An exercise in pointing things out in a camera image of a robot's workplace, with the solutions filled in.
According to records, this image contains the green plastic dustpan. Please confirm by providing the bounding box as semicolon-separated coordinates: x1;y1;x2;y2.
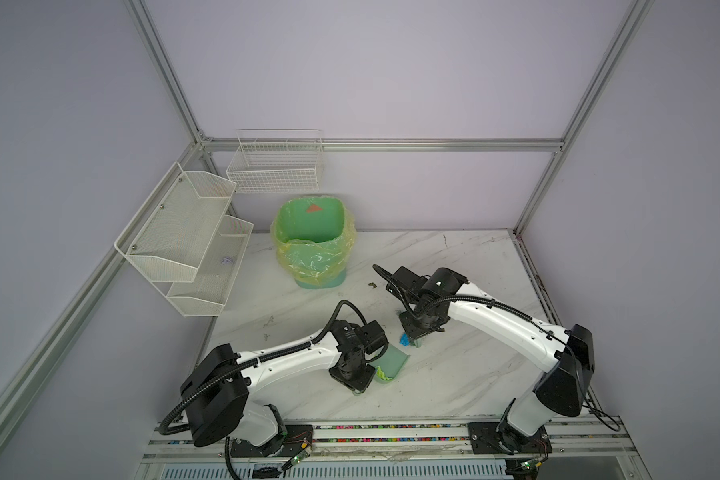
370;345;409;383

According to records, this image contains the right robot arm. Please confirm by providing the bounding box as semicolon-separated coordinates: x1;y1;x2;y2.
373;264;621;454

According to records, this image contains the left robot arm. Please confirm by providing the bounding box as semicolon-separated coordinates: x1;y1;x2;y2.
157;300;389;457

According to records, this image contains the green trash bin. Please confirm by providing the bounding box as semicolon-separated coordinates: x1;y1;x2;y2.
274;196;355;290

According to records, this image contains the yellow bin liner bag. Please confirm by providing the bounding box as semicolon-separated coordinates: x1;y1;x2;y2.
270;194;358;287

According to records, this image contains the lower white mesh shelf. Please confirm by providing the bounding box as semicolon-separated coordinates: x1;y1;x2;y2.
167;215;254;317

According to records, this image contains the white mesh shelf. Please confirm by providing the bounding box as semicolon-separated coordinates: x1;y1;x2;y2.
167;215;254;317
114;163;235;283

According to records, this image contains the upper white mesh shelf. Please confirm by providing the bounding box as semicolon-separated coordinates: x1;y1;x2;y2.
114;163;235;283

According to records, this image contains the white wire basket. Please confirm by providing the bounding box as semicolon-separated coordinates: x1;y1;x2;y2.
226;129;324;194

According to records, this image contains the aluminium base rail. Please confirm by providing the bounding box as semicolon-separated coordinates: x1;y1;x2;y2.
135;416;651;479

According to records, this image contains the aluminium frame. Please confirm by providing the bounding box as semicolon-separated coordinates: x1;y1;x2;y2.
0;1;653;454

